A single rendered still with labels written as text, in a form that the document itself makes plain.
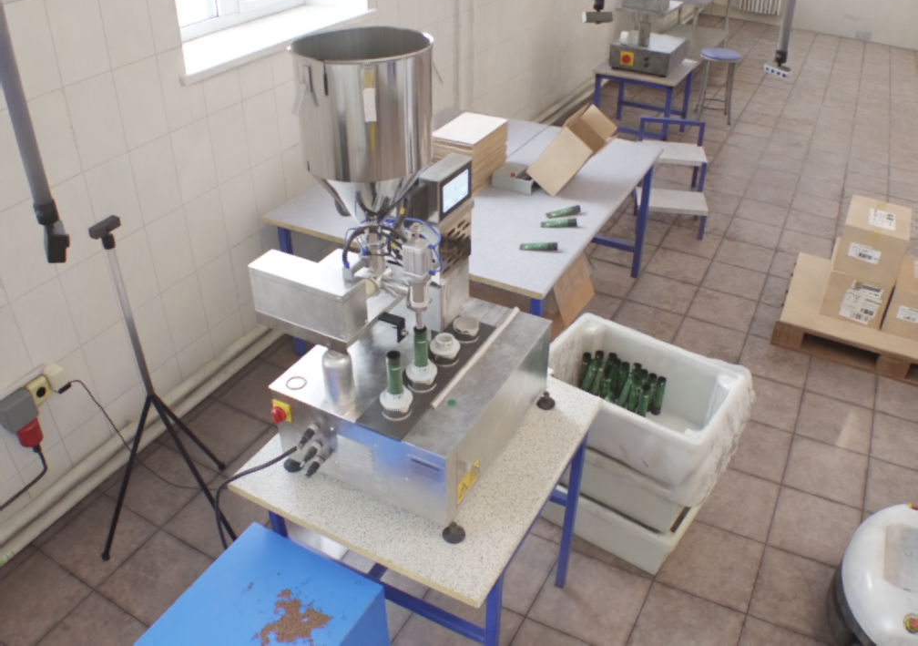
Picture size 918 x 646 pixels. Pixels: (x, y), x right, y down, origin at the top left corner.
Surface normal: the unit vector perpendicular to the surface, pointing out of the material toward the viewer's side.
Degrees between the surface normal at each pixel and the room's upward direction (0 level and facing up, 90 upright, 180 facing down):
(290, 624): 0
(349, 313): 90
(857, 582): 58
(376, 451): 90
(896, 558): 0
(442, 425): 0
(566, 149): 90
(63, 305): 90
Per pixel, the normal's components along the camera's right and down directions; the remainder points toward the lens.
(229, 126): 0.88, 0.26
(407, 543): 0.00, -0.84
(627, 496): -0.60, 0.52
